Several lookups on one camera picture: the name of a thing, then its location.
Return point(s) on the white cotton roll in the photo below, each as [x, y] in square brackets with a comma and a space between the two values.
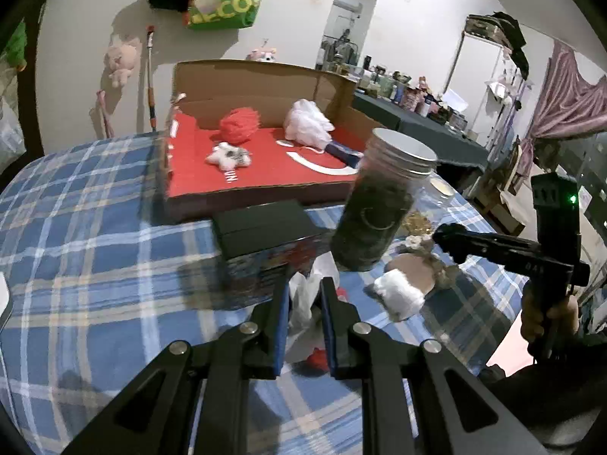
[399, 297]

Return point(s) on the red cardboard box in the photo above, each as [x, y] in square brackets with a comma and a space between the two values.
[206, 91]

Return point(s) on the wall mirror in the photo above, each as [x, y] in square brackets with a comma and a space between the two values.
[345, 33]

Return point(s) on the orange handled stick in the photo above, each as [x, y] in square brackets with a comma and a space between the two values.
[149, 77]

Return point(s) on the white wardrobe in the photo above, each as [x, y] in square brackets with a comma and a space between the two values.
[490, 83]

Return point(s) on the round beige powder puff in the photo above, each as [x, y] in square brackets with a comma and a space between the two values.
[425, 272]

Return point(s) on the blue plaid tablecloth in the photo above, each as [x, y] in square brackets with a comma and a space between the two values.
[101, 284]

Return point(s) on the small glass jar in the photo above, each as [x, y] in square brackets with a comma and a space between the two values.
[429, 208]

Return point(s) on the cream crocheted item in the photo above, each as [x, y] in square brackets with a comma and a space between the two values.
[419, 244]

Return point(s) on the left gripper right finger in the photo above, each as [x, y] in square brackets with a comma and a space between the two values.
[416, 399]

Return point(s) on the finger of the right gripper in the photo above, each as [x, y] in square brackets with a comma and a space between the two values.
[515, 254]

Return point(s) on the pink plush on wall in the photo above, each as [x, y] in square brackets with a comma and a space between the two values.
[122, 57]

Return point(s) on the white tissue cloth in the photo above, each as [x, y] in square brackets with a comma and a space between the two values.
[304, 327]

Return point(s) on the white plastic bag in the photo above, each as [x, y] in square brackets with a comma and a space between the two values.
[12, 142]

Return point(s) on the pink curtain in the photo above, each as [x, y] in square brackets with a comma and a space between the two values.
[569, 107]

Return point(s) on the suitcase on wardrobe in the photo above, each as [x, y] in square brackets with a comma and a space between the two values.
[497, 27]

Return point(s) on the colourful printed gift box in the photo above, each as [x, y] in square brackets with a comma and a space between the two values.
[257, 242]

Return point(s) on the green plush on door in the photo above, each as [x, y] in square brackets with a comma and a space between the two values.
[14, 51]

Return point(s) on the person's right hand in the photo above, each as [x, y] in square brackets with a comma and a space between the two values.
[534, 323]

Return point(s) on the dark green covered table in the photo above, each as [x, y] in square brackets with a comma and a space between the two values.
[460, 161]

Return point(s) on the red knitted plush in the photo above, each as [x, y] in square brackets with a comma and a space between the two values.
[318, 361]

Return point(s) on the pink bear plush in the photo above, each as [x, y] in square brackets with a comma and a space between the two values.
[265, 55]

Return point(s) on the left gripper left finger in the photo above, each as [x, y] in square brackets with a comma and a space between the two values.
[194, 399]

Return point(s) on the large glass jar dark contents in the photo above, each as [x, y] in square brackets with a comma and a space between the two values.
[391, 173]

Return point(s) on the white grey plush toy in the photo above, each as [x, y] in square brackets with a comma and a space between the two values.
[228, 157]

